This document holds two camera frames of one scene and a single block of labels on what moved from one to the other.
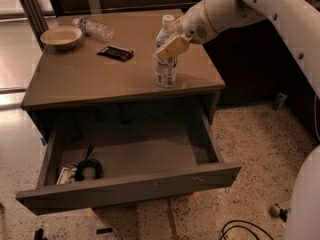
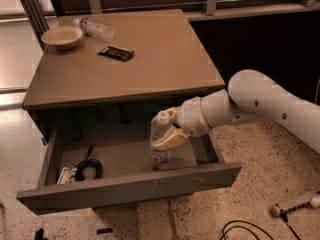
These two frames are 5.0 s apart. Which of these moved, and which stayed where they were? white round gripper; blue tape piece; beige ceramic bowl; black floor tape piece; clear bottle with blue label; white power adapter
Moved: clear bottle with blue label; white round gripper
Stayed: blue tape piece; black floor tape piece; white power adapter; beige ceramic bowl
